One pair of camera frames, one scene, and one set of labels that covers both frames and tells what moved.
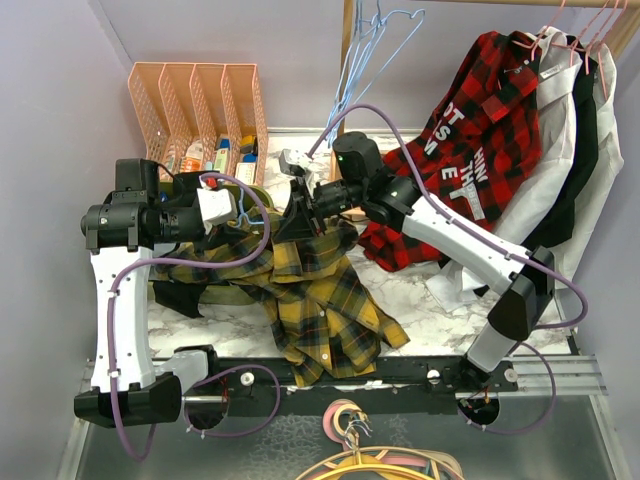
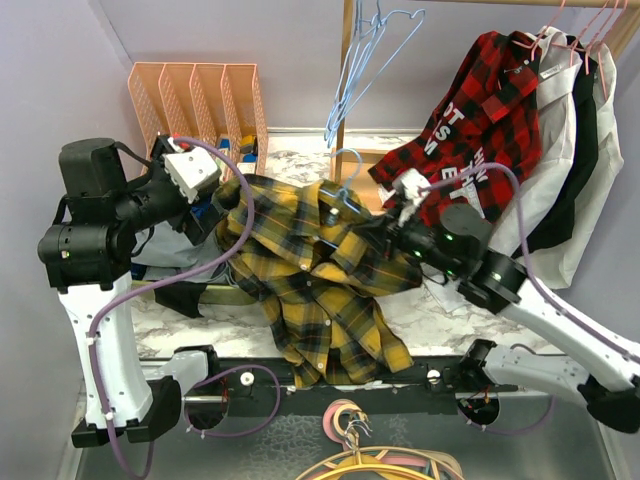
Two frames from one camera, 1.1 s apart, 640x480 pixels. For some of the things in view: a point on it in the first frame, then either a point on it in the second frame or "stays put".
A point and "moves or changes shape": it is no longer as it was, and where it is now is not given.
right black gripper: (298, 222) -> (398, 233)
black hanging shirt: (560, 223) stays put
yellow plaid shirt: (328, 320) moves or changes shape
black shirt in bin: (180, 297) stays put
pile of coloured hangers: (342, 423) stays put
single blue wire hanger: (244, 213) moves or changes shape
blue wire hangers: (378, 44) stays put
